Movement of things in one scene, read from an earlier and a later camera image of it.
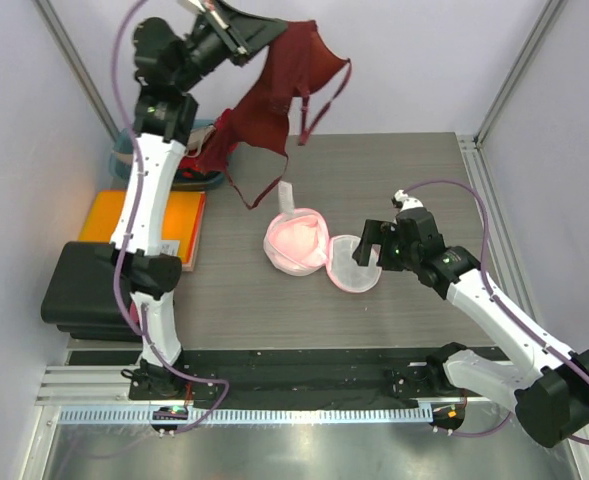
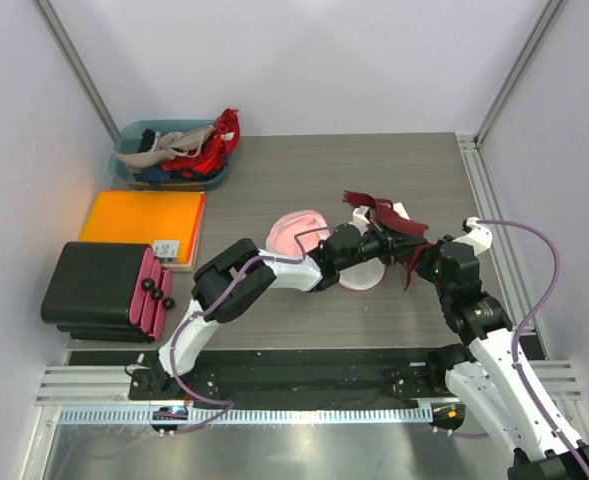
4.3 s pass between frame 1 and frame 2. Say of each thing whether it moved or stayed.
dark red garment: moved
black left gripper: moved
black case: stayed
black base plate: stayed
